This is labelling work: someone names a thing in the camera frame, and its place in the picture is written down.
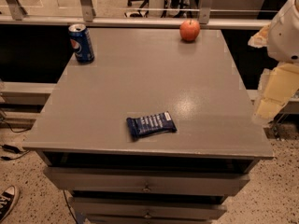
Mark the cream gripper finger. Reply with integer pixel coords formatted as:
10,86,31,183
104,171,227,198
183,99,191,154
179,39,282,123
253,63,299,121
248,24,270,49

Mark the blue pepsi can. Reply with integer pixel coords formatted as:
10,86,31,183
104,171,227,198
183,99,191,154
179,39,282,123
68,23,94,63

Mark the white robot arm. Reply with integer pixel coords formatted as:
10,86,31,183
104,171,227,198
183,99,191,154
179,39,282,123
248,0,299,125

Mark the red apple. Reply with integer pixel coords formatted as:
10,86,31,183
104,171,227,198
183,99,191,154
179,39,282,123
179,20,200,42

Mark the black office chair base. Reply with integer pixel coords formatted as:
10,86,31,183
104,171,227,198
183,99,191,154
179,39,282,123
124,0,191,19

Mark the blue snack bar wrapper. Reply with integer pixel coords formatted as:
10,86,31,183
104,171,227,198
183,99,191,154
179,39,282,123
126,111,177,139

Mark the grey drawer cabinet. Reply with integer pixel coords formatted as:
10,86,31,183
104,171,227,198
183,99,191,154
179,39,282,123
24,28,273,224

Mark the metal railing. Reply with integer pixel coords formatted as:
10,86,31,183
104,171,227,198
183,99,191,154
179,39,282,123
0,0,299,30

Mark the black and white sneaker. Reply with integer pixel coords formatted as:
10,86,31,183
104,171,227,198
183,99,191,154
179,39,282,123
0,185,20,223

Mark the black cable on floor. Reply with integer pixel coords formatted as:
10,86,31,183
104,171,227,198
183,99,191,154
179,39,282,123
0,109,32,161

